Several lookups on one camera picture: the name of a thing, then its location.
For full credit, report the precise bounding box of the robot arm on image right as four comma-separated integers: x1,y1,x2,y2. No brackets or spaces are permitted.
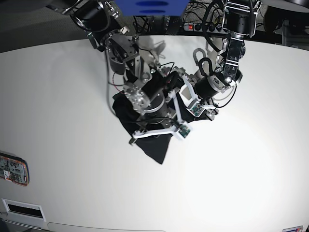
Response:
187,0,261,120

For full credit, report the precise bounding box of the blue plastic bin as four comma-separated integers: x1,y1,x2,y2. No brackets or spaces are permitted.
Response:
114,0,189,16

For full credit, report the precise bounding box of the black T-shirt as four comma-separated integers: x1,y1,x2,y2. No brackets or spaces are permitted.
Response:
111,79,213,165

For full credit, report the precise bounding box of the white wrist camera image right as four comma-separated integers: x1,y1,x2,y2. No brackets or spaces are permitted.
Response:
181,74,215,117

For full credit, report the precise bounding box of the power strip with red switch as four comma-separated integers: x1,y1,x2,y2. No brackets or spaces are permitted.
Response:
183,23,228,34

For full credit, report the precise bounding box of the white table cable slot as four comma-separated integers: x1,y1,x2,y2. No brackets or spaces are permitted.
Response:
1,198,46,222

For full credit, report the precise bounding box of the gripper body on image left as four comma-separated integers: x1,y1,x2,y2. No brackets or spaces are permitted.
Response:
136,99,176,130

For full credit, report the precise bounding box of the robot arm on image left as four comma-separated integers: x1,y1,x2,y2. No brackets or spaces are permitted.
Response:
64,0,183,140

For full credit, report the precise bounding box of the black box under bin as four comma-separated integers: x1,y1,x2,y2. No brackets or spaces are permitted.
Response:
166,16,183,35

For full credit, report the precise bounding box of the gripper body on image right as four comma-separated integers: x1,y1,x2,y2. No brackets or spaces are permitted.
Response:
194,76,221,100

